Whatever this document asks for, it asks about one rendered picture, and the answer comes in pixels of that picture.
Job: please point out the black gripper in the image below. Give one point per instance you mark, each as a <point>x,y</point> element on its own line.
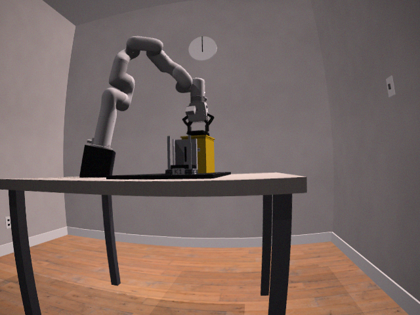
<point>200,115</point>

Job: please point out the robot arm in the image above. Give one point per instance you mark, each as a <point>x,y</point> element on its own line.
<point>113,99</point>

